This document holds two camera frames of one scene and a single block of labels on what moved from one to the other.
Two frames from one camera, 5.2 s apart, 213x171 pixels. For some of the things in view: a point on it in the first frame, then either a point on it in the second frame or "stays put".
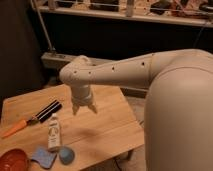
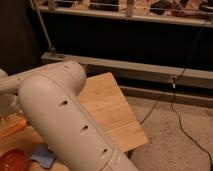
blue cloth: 43,156 stays put
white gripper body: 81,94 -> 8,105
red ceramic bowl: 14,159 stays put
